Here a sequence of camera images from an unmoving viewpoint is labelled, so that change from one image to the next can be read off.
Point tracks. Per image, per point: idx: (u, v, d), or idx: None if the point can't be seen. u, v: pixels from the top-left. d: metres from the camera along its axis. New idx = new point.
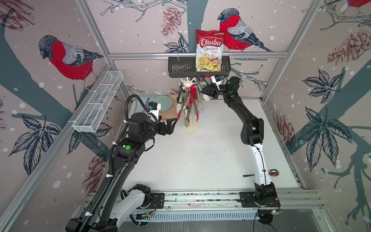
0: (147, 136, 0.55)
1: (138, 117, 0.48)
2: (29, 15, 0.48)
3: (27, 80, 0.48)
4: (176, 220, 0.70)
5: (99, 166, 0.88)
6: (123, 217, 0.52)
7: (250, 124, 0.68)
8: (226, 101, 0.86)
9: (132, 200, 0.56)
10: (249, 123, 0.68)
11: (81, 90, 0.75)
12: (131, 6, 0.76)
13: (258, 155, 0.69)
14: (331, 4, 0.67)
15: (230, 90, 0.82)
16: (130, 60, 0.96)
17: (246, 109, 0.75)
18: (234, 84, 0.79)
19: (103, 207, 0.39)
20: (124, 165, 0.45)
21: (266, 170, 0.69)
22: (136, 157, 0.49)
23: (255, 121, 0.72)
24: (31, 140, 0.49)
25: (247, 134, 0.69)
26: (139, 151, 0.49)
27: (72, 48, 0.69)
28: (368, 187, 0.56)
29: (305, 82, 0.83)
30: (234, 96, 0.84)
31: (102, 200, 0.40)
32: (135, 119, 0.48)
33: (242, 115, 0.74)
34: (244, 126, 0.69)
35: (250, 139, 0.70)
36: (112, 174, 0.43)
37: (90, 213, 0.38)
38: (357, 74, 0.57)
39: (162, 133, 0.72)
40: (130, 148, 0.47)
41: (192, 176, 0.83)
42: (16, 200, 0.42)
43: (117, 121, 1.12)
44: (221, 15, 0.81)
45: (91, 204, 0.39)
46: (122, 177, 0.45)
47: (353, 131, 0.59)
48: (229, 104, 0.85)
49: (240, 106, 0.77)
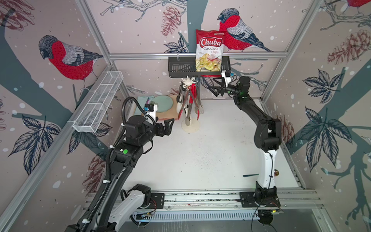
0: (144, 137, 0.53)
1: (135, 121, 0.47)
2: (29, 15, 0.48)
3: (28, 80, 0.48)
4: (176, 220, 0.70)
5: (99, 166, 0.88)
6: (122, 220, 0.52)
7: (265, 123, 0.59)
8: (236, 104, 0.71)
9: (132, 202, 0.57)
10: (263, 123, 0.59)
11: (81, 90, 0.75)
12: (131, 6, 0.76)
13: (269, 163, 0.63)
14: (331, 3, 0.67)
15: (240, 90, 0.78)
16: (130, 60, 0.96)
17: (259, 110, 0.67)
18: (245, 83, 0.74)
19: (100, 213, 0.38)
20: (121, 169, 0.44)
21: (272, 176, 0.65)
22: (135, 160, 0.49)
23: (271, 122, 0.63)
24: (31, 139, 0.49)
25: (261, 137, 0.60)
26: (136, 155, 0.48)
27: (72, 48, 0.69)
28: (368, 187, 0.56)
29: (305, 82, 0.83)
30: (245, 97, 0.77)
31: (99, 207, 0.39)
32: (133, 123, 0.46)
33: (254, 115, 0.67)
34: (258, 128, 0.61)
35: (266, 144, 0.61)
36: (110, 180, 0.42)
37: (87, 220, 0.37)
38: (357, 74, 0.57)
39: (160, 134, 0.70)
40: (127, 152, 0.46)
41: (192, 176, 0.83)
42: (16, 200, 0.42)
43: (117, 121, 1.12)
44: (221, 15, 0.81)
45: (89, 210, 0.39)
46: (120, 181, 0.44)
47: (353, 131, 0.59)
48: (240, 107, 0.78)
49: (252, 107, 0.69)
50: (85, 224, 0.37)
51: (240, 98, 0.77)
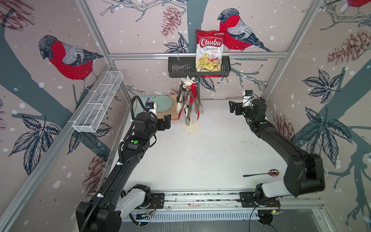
0: (151, 132, 0.61)
1: (143, 116, 0.54)
2: (29, 15, 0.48)
3: (28, 80, 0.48)
4: (176, 220, 0.70)
5: (99, 166, 0.88)
6: (127, 210, 0.53)
7: (301, 162, 0.44)
8: (254, 130, 0.66)
9: (134, 196, 0.57)
10: (297, 160, 0.44)
11: (81, 90, 0.75)
12: (131, 7, 0.76)
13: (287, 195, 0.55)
14: (331, 4, 0.67)
15: (256, 114, 0.66)
16: (130, 60, 0.96)
17: (287, 141, 0.52)
18: (259, 105, 0.63)
19: (113, 191, 0.41)
20: (132, 155, 0.49)
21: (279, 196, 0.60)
22: (143, 151, 0.54)
23: (306, 159, 0.48)
24: (31, 139, 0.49)
25: (296, 180, 0.44)
26: (145, 147, 0.54)
27: (72, 48, 0.69)
28: (368, 187, 0.56)
29: (305, 82, 0.83)
30: (263, 123, 0.64)
31: (113, 185, 0.42)
32: (141, 117, 0.53)
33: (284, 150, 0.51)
34: (290, 166, 0.46)
35: (304, 190, 0.44)
36: (122, 163, 0.47)
37: (102, 195, 0.40)
38: (357, 74, 0.57)
39: (161, 128, 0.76)
40: (137, 143, 0.53)
41: (192, 176, 0.83)
42: (16, 200, 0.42)
43: (117, 121, 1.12)
44: (221, 15, 0.81)
45: (101, 188, 0.42)
46: (132, 166, 0.50)
47: (353, 131, 0.59)
48: (259, 134, 0.64)
49: (276, 136, 0.56)
50: (99, 197, 0.40)
51: (258, 123, 0.64)
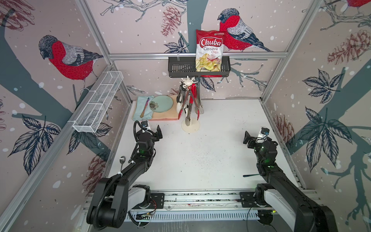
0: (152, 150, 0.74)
1: (145, 136, 0.66)
2: (29, 15, 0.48)
3: (28, 79, 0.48)
4: (176, 220, 0.70)
5: (99, 166, 0.88)
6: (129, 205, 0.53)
7: (310, 213, 0.42)
8: (263, 173, 0.65)
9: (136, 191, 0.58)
10: (305, 211, 0.42)
11: (81, 90, 0.75)
12: (131, 7, 0.76)
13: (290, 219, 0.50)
14: (331, 4, 0.67)
15: (265, 158, 0.66)
16: (130, 60, 0.96)
17: (295, 188, 0.50)
18: (270, 149, 0.63)
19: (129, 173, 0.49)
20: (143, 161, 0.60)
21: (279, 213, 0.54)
22: (149, 165, 0.67)
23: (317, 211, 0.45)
24: (31, 139, 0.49)
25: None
26: (149, 162, 0.66)
27: (72, 48, 0.69)
28: (368, 187, 0.56)
29: (305, 82, 0.83)
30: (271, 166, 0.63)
31: (128, 171, 0.50)
32: (143, 138, 0.65)
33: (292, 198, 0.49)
34: (299, 216, 0.43)
35: None
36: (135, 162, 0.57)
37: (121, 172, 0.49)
38: (357, 74, 0.57)
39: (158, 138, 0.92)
40: (144, 157, 0.63)
41: (192, 176, 0.83)
42: (16, 201, 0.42)
43: (117, 121, 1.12)
44: (221, 15, 0.81)
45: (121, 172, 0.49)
46: (139, 172, 0.58)
47: (354, 131, 0.59)
48: (267, 177, 0.63)
49: (283, 181, 0.55)
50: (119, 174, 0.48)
51: (266, 167, 0.63)
